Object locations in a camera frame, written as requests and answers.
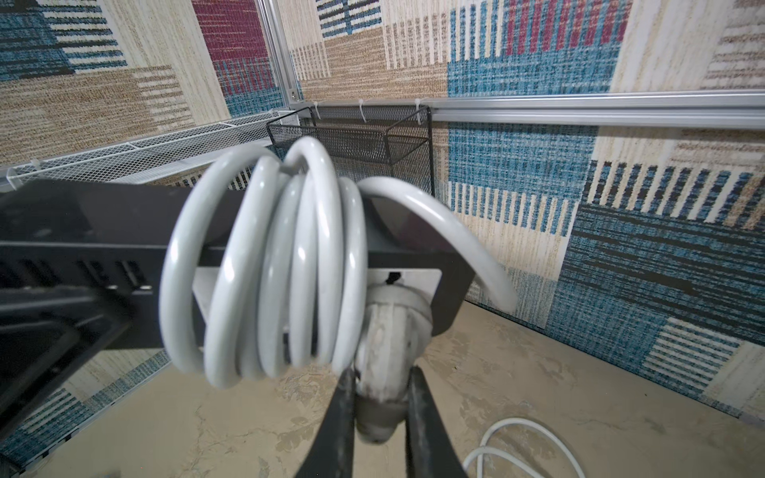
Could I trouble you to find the black power strip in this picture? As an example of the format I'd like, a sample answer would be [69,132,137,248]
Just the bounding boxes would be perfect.
[1,180,474,349]

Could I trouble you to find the white power strip cord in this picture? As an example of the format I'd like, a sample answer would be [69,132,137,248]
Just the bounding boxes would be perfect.
[462,416,587,478]

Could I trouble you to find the black wire mesh shelf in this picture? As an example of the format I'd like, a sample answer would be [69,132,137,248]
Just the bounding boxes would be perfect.
[266,105,435,195]

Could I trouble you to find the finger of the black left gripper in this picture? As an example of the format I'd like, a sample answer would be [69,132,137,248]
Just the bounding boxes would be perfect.
[1,286,133,439]

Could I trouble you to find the white wire mesh basket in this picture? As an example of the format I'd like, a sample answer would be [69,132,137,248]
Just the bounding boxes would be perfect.
[1,110,286,193]

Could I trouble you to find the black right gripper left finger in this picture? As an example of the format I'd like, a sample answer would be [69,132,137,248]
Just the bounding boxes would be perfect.
[295,366,357,477]

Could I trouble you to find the grey cord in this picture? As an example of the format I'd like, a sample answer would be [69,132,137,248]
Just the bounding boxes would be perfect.
[157,135,518,444]

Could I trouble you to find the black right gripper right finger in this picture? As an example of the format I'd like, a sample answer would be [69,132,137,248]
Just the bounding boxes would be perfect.
[406,366,467,478]

